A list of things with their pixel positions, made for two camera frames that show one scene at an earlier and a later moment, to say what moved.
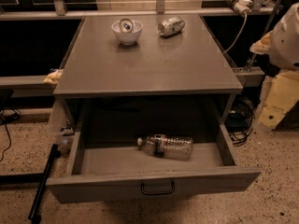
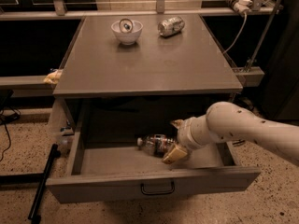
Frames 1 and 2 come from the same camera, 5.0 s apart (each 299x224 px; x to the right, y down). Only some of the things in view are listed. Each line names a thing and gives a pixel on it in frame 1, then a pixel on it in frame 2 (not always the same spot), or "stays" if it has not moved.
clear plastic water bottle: (164, 146) stays
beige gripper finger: (280, 91) → (192, 133)
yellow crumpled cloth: (53, 77) stays
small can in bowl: (126, 25) stays
